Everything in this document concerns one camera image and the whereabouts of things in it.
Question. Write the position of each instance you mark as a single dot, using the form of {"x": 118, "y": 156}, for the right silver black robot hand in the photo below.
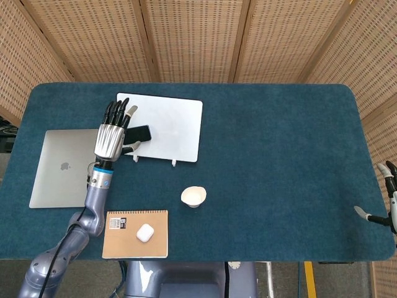
{"x": 393, "y": 211}

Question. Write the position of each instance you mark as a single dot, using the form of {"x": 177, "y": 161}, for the white tablet board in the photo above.
{"x": 173, "y": 130}

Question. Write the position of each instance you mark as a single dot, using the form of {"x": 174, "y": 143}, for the small white bowl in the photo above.
{"x": 193, "y": 197}

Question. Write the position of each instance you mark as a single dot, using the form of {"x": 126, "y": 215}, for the white plastic board stand foot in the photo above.
{"x": 175, "y": 162}
{"x": 136, "y": 158}

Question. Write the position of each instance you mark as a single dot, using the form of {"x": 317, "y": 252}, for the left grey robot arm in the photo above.
{"x": 93, "y": 198}

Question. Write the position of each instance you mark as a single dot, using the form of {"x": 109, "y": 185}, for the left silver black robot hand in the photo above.
{"x": 108, "y": 141}

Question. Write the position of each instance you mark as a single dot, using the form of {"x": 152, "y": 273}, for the grey robot torso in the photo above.
{"x": 186, "y": 279}

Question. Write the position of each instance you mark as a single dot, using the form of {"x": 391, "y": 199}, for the blue felt table cover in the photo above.
{"x": 279, "y": 155}

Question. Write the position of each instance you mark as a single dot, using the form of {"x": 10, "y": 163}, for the white earbuds charging case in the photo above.
{"x": 144, "y": 232}

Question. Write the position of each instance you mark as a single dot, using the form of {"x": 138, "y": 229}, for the grey closed laptop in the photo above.
{"x": 62, "y": 167}

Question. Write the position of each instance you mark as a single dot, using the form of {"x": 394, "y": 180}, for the woven bamboo folding screen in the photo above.
{"x": 198, "y": 37}

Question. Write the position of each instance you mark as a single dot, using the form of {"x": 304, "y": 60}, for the brown kraft spiral notebook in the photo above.
{"x": 124, "y": 245}

